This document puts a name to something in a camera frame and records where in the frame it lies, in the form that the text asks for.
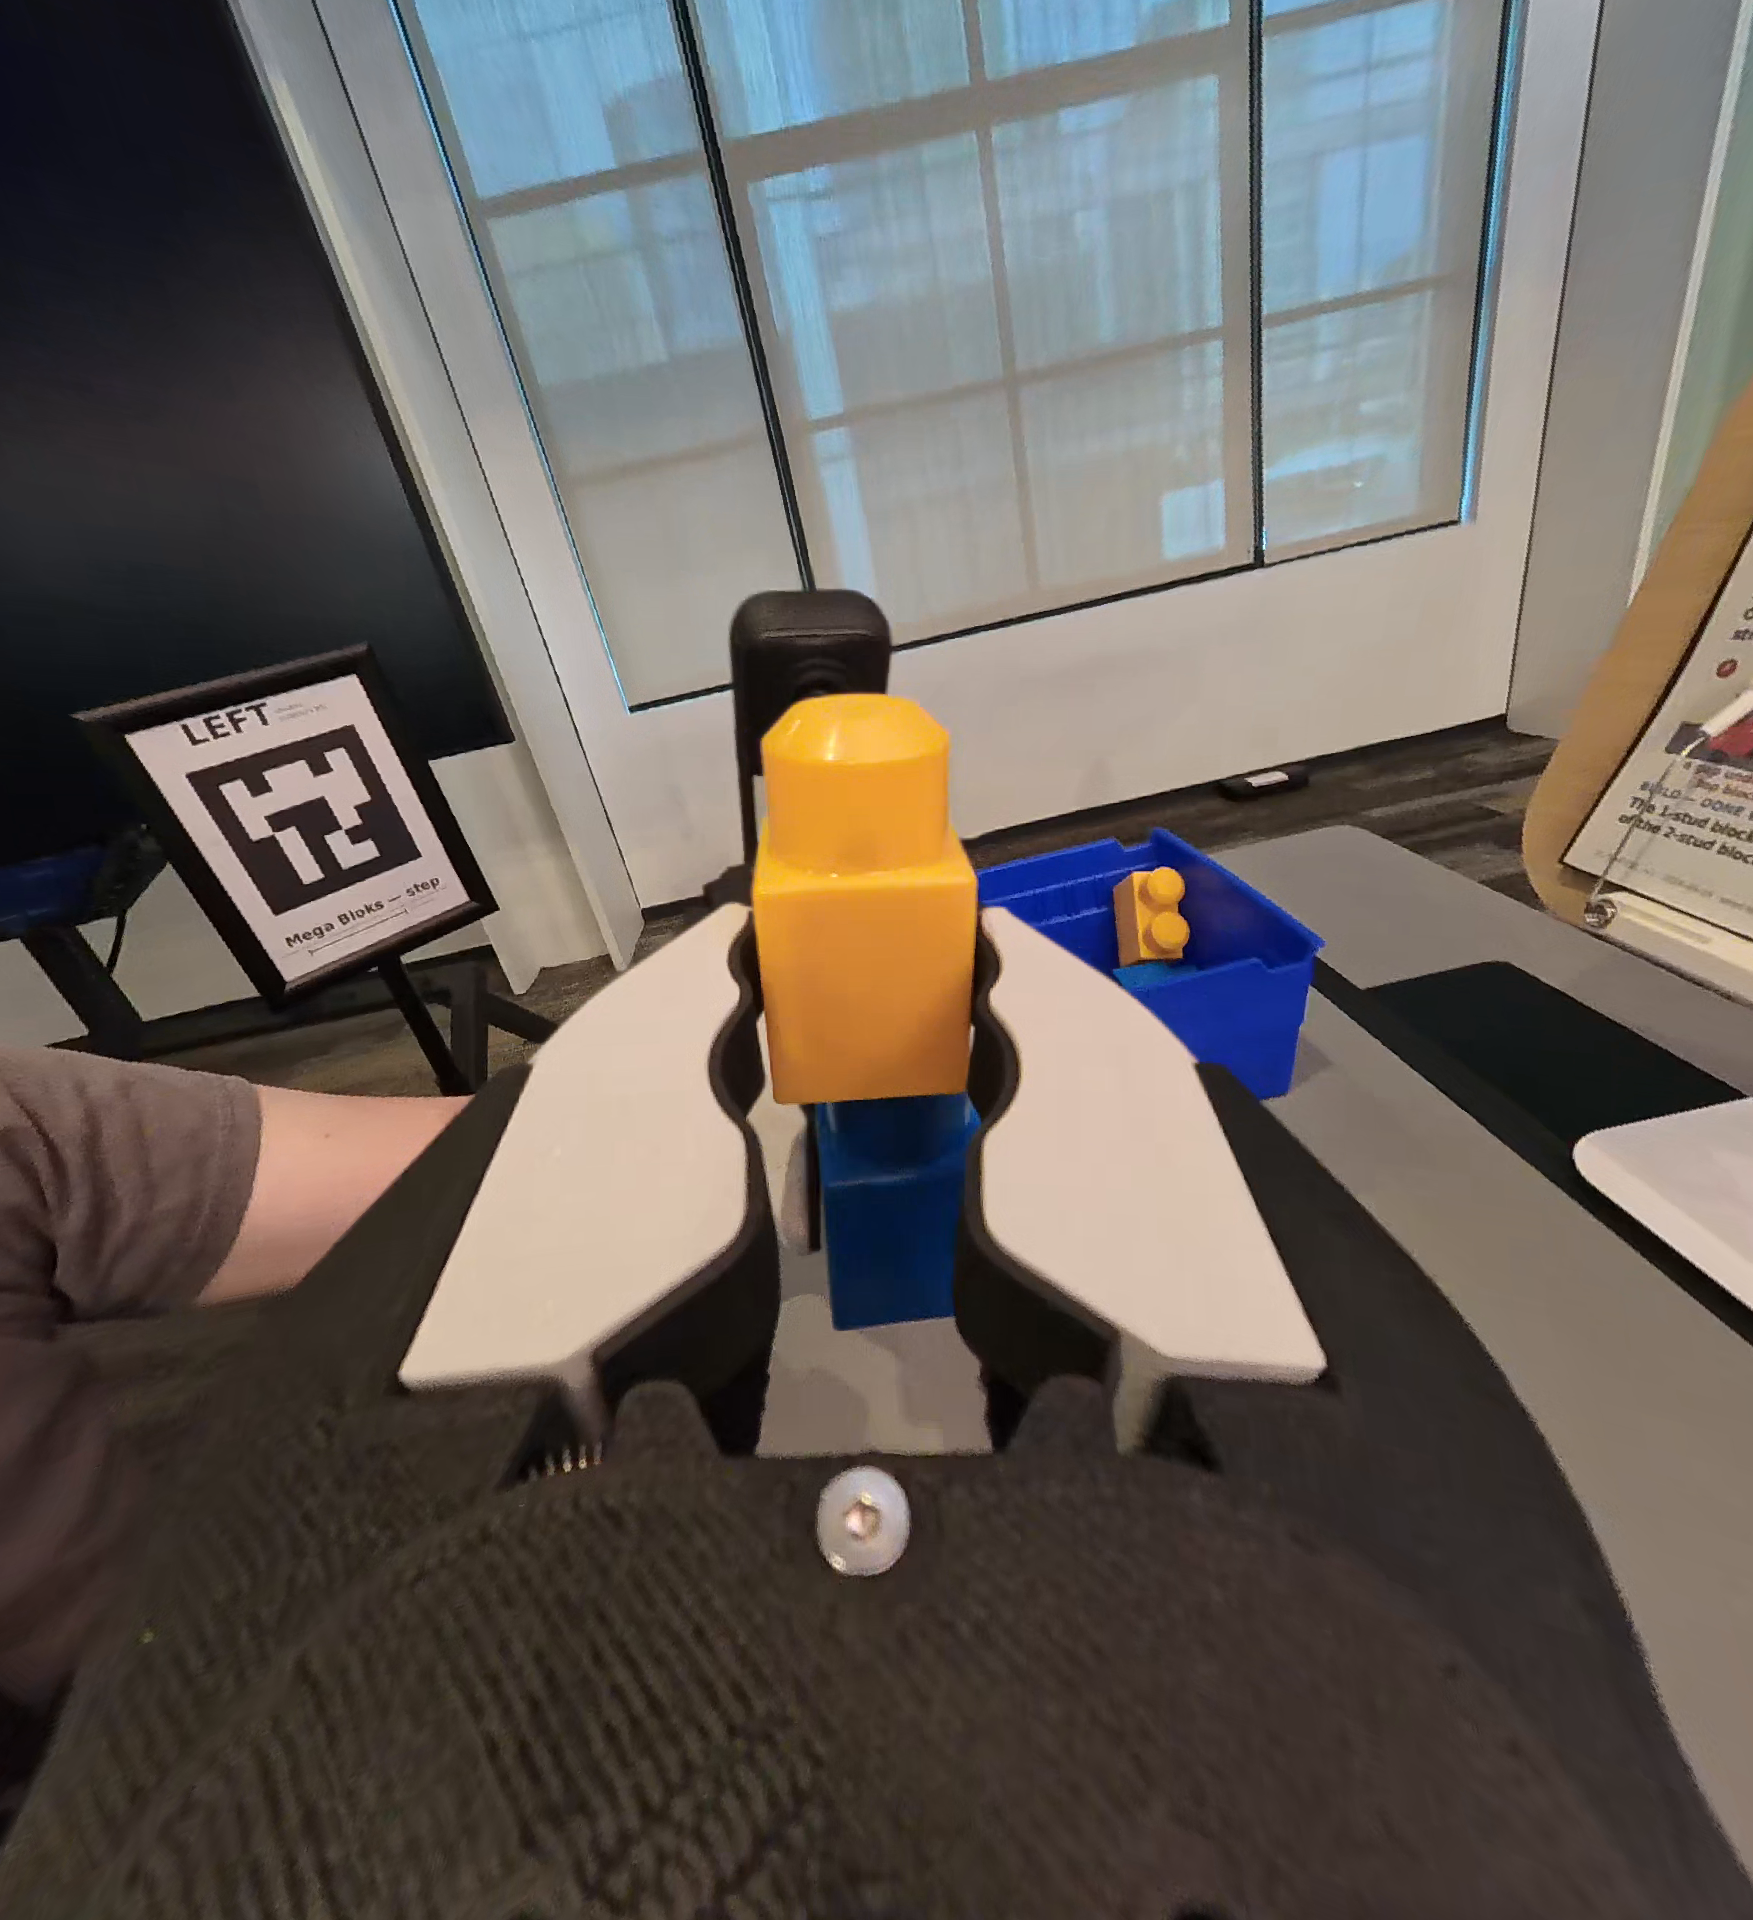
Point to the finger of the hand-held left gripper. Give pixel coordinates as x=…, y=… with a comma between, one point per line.
x=798, y=1202

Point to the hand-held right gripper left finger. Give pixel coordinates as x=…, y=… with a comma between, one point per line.
x=579, y=1200

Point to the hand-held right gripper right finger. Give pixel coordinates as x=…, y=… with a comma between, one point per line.
x=1143, y=1200

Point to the blue mega block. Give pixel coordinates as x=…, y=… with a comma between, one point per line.
x=893, y=1227
x=1148, y=976

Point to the blue plastic bin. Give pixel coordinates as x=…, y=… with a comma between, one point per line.
x=1235, y=1019

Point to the orange two-stud mega block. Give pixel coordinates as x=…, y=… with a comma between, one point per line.
x=1148, y=911

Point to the black sign stand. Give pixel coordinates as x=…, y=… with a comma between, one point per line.
x=422, y=1034

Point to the black floor device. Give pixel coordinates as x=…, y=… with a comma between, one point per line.
x=1264, y=780

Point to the framed tag sign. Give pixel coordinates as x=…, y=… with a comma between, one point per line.
x=292, y=809

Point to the white stand base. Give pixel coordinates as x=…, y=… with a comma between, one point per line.
x=1718, y=1186

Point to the small blue box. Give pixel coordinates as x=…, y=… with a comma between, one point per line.
x=25, y=897

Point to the wooden instruction board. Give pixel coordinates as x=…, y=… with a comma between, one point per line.
x=1644, y=751

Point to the black monitor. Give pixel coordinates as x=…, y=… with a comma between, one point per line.
x=138, y=377

